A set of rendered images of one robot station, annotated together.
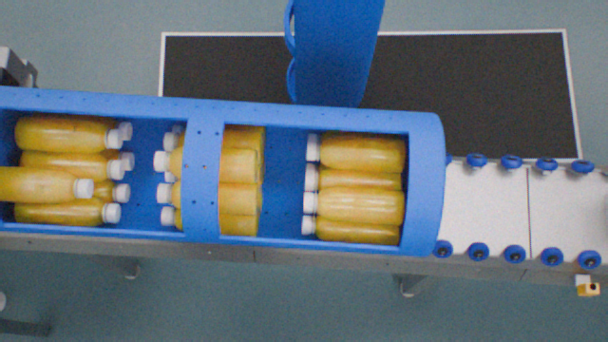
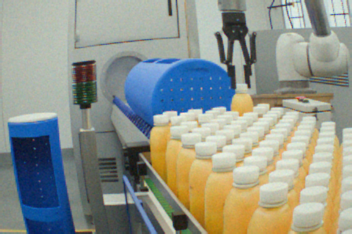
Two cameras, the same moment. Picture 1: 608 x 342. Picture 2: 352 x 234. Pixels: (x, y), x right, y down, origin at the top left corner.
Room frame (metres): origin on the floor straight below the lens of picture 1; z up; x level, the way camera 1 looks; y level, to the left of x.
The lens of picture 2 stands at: (0.89, 2.25, 1.26)
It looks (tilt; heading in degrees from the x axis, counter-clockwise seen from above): 7 degrees down; 256
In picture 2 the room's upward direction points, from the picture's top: 4 degrees counter-clockwise
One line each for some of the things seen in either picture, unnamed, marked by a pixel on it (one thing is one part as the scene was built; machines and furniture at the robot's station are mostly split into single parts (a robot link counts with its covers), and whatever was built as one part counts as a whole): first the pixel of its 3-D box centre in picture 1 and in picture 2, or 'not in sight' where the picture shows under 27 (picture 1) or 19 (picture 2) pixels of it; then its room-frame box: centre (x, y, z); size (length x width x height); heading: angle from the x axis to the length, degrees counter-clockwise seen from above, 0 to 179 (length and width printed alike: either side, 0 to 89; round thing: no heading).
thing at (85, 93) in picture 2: not in sight; (84, 92); (0.79, 1.02, 1.18); 0.06 x 0.06 x 0.05
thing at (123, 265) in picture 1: (106, 256); not in sight; (0.33, 0.60, 0.31); 0.06 x 0.06 x 0.63; 86
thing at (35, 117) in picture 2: not in sight; (31, 118); (0.98, -0.09, 1.03); 0.28 x 0.28 x 0.01
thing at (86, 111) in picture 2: not in sight; (84, 94); (0.79, 1.02, 1.18); 0.06 x 0.06 x 0.16
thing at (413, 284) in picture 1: (424, 276); not in sight; (0.27, -0.38, 0.31); 0.06 x 0.06 x 0.63; 86
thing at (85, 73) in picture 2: not in sight; (83, 73); (0.79, 1.02, 1.23); 0.06 x 0.06 x 0.04
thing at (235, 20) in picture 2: not in sight; (234, 26); (0.32, 0.79, 1.33); 0.08 x 0.07 x 0.09; 176
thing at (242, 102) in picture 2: not in sight; (243, 119); (0.32, 0.79, 1.05); 0.07 x 0.07 x 0.18
